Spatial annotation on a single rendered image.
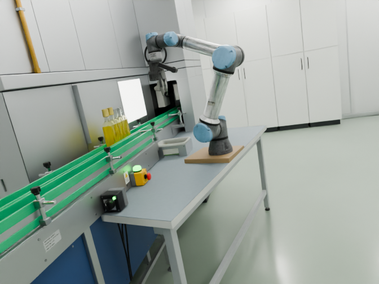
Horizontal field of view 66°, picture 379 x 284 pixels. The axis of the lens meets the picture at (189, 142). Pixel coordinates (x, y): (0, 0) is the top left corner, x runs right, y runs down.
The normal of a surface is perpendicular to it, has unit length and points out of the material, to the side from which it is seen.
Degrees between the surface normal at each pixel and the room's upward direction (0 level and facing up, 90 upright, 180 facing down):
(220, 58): 81
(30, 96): 90
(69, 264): 90
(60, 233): 90
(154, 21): 90
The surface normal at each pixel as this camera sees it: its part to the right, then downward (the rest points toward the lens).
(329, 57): -0.23, 0.26
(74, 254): 0.96, -0.11
